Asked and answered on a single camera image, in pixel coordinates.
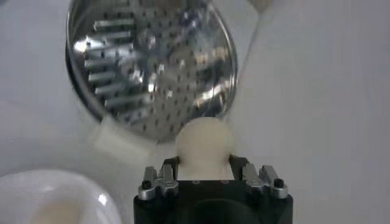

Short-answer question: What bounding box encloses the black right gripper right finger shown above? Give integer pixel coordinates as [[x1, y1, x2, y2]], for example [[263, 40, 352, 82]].
[[228, 154, 289, 200]]

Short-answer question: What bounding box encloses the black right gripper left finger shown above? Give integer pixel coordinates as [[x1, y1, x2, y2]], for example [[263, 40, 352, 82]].
[[137, 156, 180, 201]]

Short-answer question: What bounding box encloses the white steamed baozi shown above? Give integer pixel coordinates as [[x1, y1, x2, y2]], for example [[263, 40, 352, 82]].
[[174, 116, 237, 181]]

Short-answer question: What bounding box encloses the perforated steel steamer basket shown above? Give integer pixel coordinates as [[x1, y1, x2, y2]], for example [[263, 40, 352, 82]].
[[65, 0, 239, 144]]

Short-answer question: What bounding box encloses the round white plate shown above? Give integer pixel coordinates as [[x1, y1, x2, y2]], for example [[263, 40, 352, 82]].
[[0, 169, 122, 224]]

